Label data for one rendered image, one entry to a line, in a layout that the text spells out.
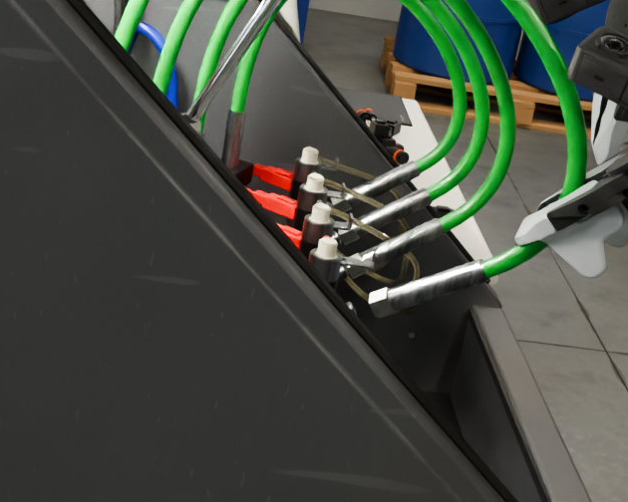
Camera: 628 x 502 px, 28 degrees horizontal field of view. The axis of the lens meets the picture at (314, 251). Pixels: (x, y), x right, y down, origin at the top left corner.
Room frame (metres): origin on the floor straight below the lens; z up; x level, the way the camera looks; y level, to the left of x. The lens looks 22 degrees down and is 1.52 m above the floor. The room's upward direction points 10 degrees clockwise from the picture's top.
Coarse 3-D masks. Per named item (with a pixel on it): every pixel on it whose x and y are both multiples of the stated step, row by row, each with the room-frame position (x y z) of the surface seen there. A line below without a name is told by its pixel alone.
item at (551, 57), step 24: (144, 0) 0.94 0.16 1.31; (504, 0) 0.87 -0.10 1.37; (120, 24) 0.95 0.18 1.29; (528, 24) 0.86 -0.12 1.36; (552, 48) 0.86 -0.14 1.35; (552, 72) 0.86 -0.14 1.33; (576, 96) 0.86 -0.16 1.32; (576, 120) 0.85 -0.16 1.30; (576, 144) 0.85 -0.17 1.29; (576, 168) 0.85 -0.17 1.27; (504, 264) 0.86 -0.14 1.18
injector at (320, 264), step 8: (312, 256) 0.97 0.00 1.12; (312, 264) 0.97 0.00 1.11; (320, 264) 0.97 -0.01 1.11; (328, 264) 0.97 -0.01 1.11; (336, 264) 0.97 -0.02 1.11; (320, 272) 0.97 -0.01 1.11; (328, 272) 0.97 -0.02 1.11; (336, 272) 0.97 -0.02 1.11; (328, 280) 0.97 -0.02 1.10; (336, 280) 0.98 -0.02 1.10; (336, 288) 0.98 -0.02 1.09; (352, 304) 0.99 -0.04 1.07
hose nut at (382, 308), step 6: (384, 288) 0.89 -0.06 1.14; (372, 294) 0.89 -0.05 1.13; (378, 294) 0.88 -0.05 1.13; (384, 294) 0.88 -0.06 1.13; (372, 300) 0.88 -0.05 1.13; (378, 300) 0.88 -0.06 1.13; (384, 300) 0.88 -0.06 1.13; (372, 306) 0.88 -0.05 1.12; (378, 306) 0.88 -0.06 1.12; (384, 306) 0.88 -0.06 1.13; (390, 306) 0.88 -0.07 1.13; (378, 312) 0.88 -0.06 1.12; (384, 312) 0.88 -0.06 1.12; (390, 312) 0.88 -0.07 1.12; (396, 312) 0.88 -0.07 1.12
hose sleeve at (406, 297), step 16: (448, 272) 0.87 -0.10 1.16; (464, 272) 0.87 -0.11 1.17; (480, 272) 0.86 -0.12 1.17; (400, 288) 0.88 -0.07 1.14; (416, 288) 0.87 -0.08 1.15; (432, 288) 0.87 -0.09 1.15; (448, 288) 0.87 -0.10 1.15; (464, 288) 0.87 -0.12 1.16; (400, 304) 0.88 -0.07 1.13; (416, 304) 0.88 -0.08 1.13
